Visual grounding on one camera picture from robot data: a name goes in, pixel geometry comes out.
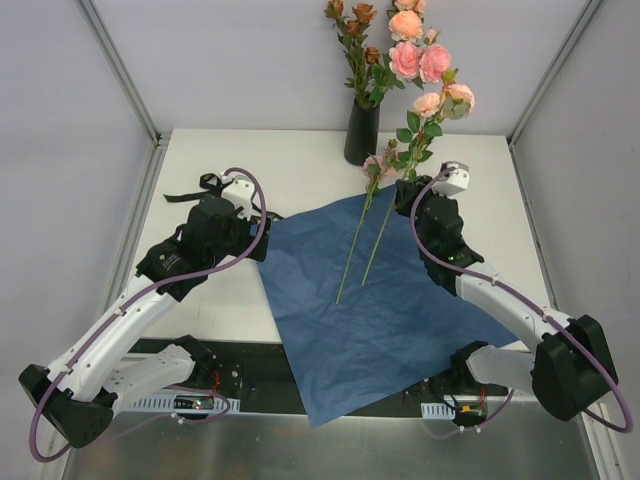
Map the blue wrapping paper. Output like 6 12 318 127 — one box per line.
258 187 514 427

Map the large pink rose stem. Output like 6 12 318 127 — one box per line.
360 29 476 287

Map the brown orange rose stem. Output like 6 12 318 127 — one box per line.
324 0 381 109

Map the peach rose stem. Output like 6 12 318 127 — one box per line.
367 0 429 109

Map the black gold-lettered ribbon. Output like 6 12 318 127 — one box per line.
163 172 221 205

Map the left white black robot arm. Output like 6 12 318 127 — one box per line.
19 194 272 450

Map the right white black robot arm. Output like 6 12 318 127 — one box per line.
394 169 618 421

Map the black tapered vase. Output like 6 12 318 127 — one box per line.
343 101 380 166

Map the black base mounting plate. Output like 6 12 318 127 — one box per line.
129 337 501 416

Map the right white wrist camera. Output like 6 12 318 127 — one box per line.
432 161 470 197

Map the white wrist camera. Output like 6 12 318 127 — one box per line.
432 161 470 197
221 173 255 220

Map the right aluminium frame post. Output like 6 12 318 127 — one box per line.
505 0 604 146

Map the aluminium frame post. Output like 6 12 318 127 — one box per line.
75 0 162 146
505 0 604 146

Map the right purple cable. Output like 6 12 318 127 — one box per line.
409 167 634 434

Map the purple cable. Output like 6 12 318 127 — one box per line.
409 167 634 434
31 165 266 464

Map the right white cable duct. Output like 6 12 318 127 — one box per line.
420 403 456 421

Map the white cable duct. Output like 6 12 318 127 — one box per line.
420 403 456 421
127 392 240 415

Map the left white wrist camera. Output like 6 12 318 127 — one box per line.
221 173 255 220

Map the left aluminium frame post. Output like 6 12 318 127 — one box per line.
75 0 162 146

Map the left white cable duct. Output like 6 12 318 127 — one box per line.
127 392 240 415

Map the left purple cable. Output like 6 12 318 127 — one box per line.
31 165 266 464

